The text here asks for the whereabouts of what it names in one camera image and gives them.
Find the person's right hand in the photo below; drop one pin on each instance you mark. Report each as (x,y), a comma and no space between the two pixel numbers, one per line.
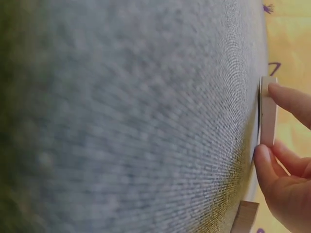
(289,199)

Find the person's right fingers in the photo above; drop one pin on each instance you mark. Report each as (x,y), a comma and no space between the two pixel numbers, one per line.
(263,160)

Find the person's right thumb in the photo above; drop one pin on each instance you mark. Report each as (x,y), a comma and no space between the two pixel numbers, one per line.
(286,97)

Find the light wooden block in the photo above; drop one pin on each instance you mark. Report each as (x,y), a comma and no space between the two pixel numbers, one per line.
(245,216)
(267,121)

